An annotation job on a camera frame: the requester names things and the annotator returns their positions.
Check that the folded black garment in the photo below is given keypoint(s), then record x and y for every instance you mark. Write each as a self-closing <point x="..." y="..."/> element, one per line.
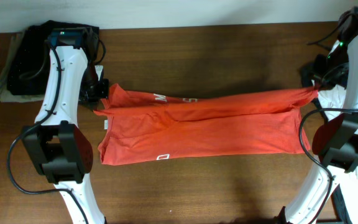
<point x="29" y="69"/>

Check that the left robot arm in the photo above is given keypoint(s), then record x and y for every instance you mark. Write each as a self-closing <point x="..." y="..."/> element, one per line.
<point x="57" y="148"/>

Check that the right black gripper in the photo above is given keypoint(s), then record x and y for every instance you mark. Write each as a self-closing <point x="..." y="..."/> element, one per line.
<point x="321" y="82"/>

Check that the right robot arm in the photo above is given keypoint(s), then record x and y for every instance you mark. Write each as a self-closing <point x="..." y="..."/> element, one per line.
<point x="346" y="31"/>

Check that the red printed t-shirt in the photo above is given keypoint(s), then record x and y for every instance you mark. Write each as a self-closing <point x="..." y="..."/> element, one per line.
<point x="145" y="127"/>

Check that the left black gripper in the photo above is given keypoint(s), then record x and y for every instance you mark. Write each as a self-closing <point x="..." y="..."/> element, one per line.
<point x="93" y="101"/>

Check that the folded beige garment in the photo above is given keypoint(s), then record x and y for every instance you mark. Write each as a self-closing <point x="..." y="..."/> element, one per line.
<point x="5" y="95"/>

